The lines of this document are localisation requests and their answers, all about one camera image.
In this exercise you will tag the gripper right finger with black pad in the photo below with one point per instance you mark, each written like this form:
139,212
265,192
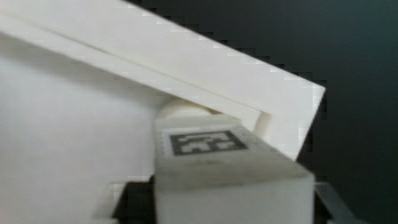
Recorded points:
333,212

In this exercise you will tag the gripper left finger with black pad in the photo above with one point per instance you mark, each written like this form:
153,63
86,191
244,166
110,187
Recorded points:
135,211

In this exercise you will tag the white table leg with tag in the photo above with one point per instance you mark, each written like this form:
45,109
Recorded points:
228,182

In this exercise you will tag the white square table top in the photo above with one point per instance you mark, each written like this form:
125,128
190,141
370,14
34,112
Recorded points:
98,63

